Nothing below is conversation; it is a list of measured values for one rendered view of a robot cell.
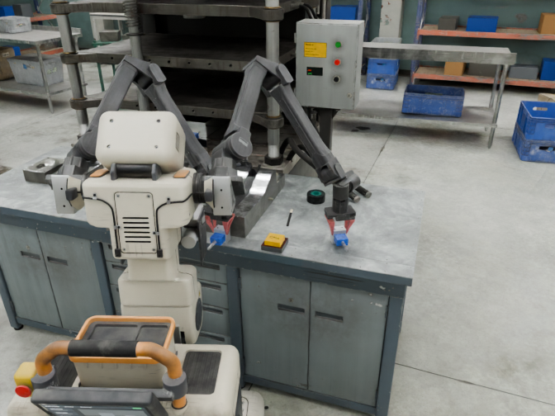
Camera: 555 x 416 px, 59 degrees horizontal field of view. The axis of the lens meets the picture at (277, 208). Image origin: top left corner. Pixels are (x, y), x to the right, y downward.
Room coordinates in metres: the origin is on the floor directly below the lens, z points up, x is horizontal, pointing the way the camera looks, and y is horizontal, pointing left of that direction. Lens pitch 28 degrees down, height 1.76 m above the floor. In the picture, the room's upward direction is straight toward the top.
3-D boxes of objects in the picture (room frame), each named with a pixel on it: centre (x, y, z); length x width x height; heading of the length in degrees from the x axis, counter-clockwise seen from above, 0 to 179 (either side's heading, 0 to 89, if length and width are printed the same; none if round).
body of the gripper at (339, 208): (1.55, -0.22, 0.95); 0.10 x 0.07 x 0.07; 100
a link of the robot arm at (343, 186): (1.56, -0.23, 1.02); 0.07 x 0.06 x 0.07; 144
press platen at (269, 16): (2.88, 0.44, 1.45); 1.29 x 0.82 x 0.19; 72
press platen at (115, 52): (2.88, 0.44, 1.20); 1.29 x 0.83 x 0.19; 72
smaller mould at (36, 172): (2.19, 1.12, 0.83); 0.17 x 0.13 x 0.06; 162
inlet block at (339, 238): (1.51, -0.23, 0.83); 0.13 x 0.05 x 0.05; 10
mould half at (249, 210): (1.86, 0.17, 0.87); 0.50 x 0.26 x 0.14; 162
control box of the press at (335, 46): (2.46, -0.26, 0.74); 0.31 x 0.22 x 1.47; 72
